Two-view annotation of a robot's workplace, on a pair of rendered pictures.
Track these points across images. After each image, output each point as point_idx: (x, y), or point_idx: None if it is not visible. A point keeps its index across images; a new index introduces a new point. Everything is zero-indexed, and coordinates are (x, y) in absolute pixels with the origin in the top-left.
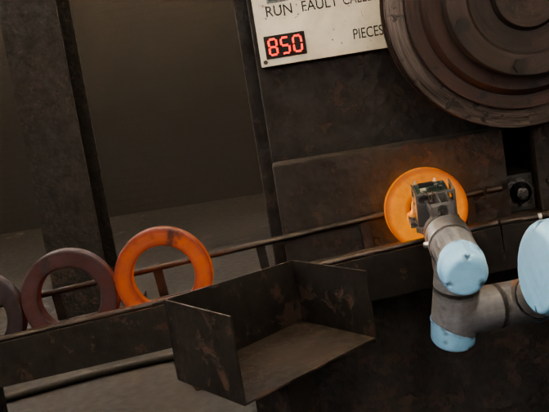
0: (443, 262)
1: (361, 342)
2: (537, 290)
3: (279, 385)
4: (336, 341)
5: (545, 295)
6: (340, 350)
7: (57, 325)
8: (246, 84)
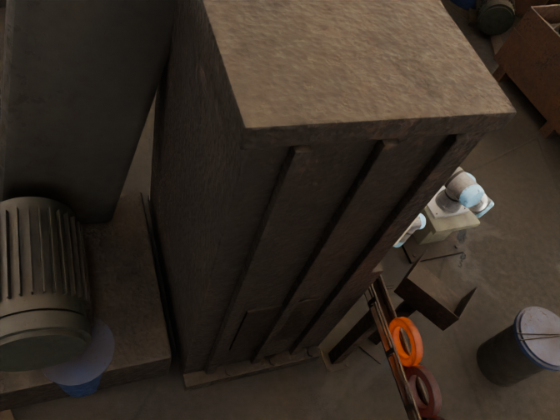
0: (423, 224)
1: (421, 264)
2: (474, 202)
3: (450, 289)
4: (418, 272)
5: (477, 202)
6: (426, 271)
7: (427, 398)
8: (370, 262)
